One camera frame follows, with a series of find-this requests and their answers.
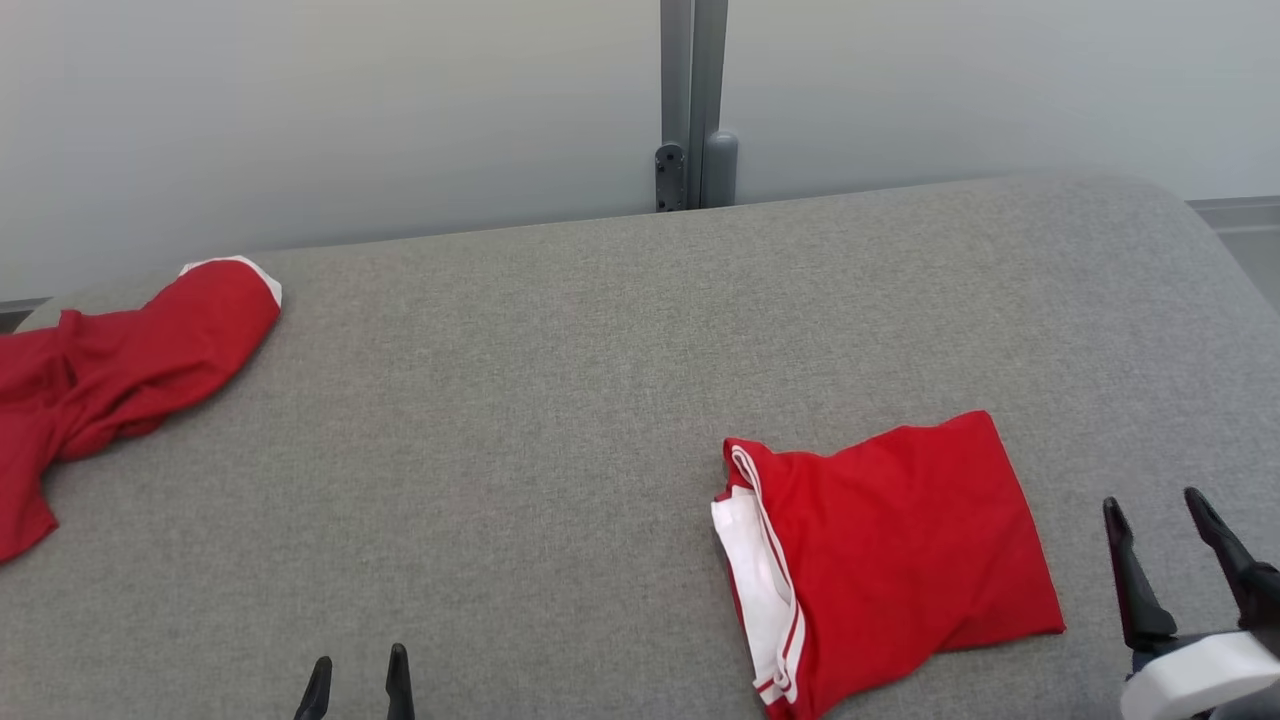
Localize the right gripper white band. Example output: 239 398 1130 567
1102 486 1280 720

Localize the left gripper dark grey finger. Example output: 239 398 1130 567
293 656 334 720
385 643 416 720

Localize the red jersey with number 23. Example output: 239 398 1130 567
710 410 1067 720

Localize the red garment with white hem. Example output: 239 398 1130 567
0 255 284 564

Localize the dark grey hinge bracket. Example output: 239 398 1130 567
654 142 689 213

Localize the grey rounded post cap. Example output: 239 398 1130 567
700 130 741 208

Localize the grey vertical metal post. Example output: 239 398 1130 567
659 0 730 211

